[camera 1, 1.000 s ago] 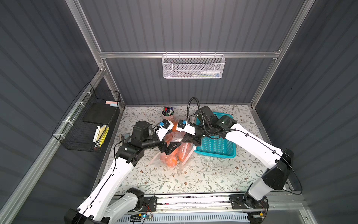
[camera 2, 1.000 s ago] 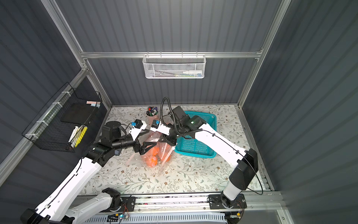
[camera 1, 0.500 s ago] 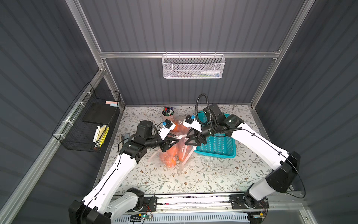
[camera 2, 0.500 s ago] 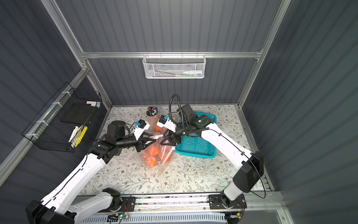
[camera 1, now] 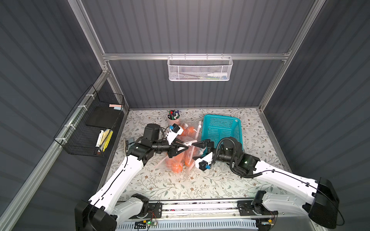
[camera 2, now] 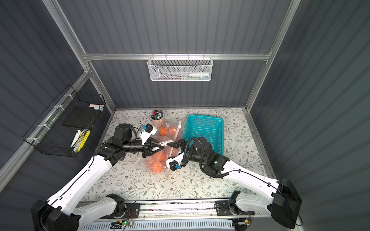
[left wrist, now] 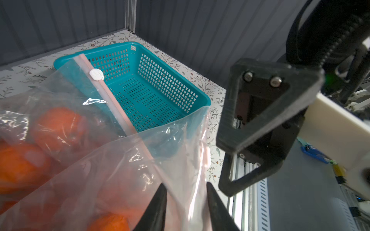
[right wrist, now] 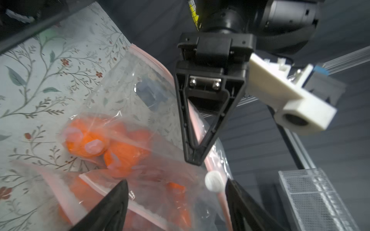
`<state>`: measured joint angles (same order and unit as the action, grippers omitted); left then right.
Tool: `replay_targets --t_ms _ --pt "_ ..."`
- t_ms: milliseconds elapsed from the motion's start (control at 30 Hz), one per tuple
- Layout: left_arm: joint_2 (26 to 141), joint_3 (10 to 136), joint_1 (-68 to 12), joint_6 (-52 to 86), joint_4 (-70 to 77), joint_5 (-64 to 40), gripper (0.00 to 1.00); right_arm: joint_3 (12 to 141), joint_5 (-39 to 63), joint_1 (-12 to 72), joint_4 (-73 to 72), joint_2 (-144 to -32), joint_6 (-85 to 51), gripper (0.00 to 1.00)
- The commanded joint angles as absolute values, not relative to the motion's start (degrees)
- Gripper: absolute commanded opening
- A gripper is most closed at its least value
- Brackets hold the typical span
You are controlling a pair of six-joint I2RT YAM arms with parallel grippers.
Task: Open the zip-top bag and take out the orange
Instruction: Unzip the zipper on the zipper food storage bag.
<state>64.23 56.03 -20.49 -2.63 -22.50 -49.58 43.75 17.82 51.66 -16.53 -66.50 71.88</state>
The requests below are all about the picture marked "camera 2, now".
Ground clear zip-top bag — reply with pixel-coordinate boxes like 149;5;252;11
158;121;183;141
129;136;180;174

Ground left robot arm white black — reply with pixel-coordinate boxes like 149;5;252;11
31;124;164;231

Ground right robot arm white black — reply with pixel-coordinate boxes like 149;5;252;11
166;137;303;229

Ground pink pen cup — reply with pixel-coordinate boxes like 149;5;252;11
151;110;165;130

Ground teal plastic basket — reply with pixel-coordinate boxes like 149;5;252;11
183;115;224;155

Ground yellow item in black basket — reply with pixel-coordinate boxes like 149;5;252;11
73;130;91;153

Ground black notebook in basket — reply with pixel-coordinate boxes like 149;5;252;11
62;107;102;129

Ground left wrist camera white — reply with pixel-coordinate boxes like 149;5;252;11
140;124;157;144

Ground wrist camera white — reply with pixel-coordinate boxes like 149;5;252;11
140;124;157;144
166;153;185;171

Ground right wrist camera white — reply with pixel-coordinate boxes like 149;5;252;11
166;153;185;171

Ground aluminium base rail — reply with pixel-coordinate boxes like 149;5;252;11
62;197;293;223

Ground white wire mesh basket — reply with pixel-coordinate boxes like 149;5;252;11
147;56;214;82

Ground black wire wall basket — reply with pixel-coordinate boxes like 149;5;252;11
23;86;106;157

